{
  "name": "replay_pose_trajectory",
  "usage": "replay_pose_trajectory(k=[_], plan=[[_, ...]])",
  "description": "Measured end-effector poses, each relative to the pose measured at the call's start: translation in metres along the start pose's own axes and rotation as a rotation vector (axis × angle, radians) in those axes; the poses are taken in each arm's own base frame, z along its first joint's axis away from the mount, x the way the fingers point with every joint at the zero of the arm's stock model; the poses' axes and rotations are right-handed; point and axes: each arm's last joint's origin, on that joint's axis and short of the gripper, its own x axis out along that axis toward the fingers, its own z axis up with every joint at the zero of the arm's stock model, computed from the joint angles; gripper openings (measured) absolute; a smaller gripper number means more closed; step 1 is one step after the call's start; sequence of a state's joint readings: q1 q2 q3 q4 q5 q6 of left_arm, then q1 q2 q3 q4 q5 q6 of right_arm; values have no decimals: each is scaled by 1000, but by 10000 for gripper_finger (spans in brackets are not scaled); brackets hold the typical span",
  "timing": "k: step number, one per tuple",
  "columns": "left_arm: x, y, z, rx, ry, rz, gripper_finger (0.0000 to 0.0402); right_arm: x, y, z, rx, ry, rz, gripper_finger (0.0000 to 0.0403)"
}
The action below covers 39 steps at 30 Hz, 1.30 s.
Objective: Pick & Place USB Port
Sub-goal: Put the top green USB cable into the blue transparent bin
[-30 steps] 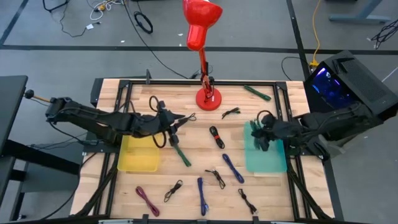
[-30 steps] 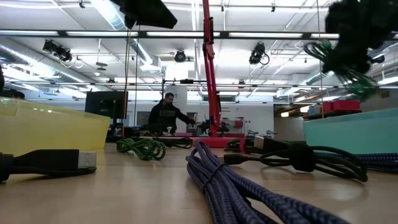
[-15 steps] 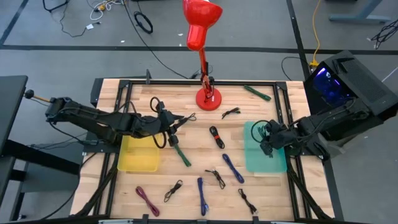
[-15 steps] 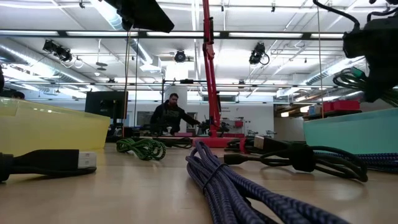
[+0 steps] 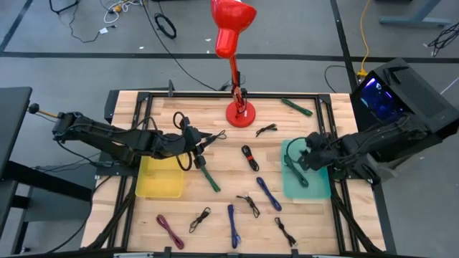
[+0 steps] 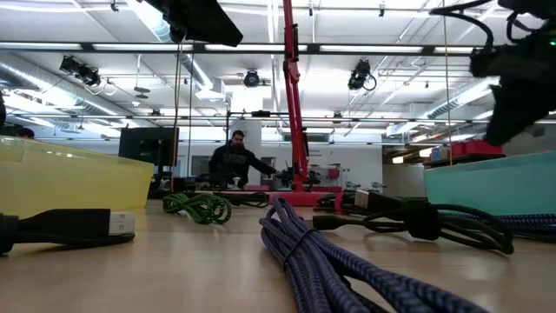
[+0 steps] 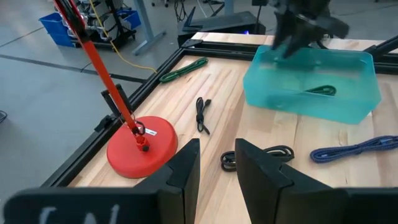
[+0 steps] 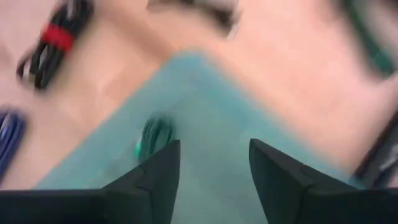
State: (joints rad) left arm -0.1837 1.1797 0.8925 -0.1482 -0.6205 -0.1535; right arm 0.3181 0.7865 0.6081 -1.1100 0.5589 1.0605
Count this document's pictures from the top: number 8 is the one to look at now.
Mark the black metal table frame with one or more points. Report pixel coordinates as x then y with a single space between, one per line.
377 165

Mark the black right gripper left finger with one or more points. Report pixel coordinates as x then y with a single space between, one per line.
140 199

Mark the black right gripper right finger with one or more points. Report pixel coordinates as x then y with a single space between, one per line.
295 199

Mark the teal plastic tray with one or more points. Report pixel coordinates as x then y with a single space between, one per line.
211 109

